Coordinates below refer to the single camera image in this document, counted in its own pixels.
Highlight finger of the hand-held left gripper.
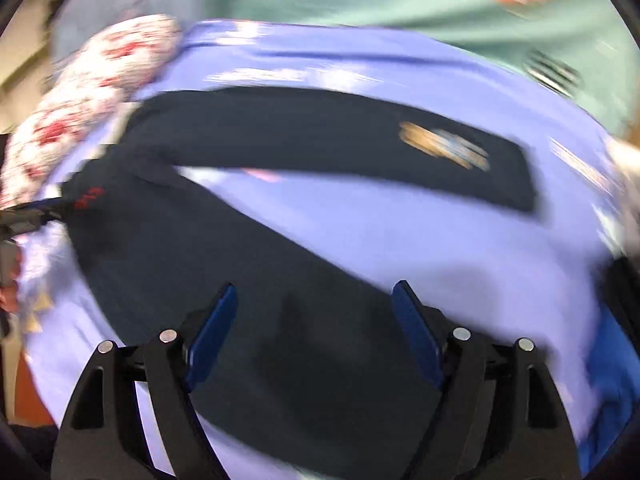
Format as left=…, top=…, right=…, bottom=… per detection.
left=9, top=195, right=70, bottom=235

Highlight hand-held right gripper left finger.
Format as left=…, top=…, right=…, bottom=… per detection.
left=50, top=282, right=239, bottom=480

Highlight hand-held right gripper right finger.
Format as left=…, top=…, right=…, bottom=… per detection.
left=392, top=280, right=584, bottom=480

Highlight dark navy pants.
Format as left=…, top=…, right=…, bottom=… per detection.
left=60, top=85, right=538, bottom=480

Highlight purple printed bed sheet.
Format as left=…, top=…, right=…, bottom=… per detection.
left=15, top=20, right=632, bottom=480

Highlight floral red white pillow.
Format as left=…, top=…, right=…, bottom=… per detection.
left=0, top=14, right=184, bottom=211

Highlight blue cloth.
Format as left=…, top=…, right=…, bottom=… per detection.
left=580, top=305, right=640, bottom=471

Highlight green printed blanket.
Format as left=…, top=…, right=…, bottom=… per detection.
left=210, top=0, right=640, bottom=137

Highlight brown wooden bed frame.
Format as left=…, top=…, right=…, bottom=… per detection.
left=12, top=355, right=57, bottom=428

